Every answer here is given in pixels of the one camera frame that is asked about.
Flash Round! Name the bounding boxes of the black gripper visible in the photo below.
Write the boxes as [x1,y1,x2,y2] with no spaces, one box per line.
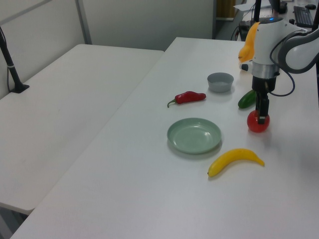
[252,76,276,125]

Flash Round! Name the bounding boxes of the red apple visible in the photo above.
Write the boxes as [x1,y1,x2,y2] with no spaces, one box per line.
[247,110,271,133]

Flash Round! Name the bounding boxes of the grey bowl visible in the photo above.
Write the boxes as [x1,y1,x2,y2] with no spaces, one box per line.
[207,72,234,93]

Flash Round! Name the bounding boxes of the green cucumber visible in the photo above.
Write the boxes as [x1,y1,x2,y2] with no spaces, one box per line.
[238,90,257,109]

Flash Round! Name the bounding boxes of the yellow banana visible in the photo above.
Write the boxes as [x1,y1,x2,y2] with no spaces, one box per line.
[207,148,265,178]

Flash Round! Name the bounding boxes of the orange plush toy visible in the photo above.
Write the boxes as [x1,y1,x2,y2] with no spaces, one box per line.
[238,21,261,64]

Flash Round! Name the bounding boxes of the red chili pepper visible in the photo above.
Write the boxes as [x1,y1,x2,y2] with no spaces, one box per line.
[167,91,207,108]

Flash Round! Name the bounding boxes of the pale green plate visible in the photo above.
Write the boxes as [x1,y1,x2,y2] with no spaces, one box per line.
[166,118,222,155]

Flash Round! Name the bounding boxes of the thin black upright pole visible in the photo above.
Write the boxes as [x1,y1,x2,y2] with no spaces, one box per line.
[254,0,262,23]

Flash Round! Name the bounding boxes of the black computer keyboard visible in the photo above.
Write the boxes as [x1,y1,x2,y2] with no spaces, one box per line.
[293,5,315,28]

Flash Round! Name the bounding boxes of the black clamp stand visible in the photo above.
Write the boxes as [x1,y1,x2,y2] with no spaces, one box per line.
[311,10,319,31]

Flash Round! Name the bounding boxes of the yellow wooden cabinet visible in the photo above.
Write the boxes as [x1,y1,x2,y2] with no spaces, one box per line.
[216,0,236,19]

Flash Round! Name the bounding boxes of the white side table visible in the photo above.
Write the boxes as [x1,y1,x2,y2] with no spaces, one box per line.
[0,44,165,216]

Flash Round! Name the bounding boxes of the black pole stand with base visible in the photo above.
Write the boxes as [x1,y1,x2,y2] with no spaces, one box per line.
[0,24,30,94]

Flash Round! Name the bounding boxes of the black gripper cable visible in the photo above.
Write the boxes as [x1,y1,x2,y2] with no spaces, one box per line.
[270,34,298,97]

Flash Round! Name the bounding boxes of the grey metal partition post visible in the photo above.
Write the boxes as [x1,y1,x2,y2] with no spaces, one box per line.
[75,0,92,45]

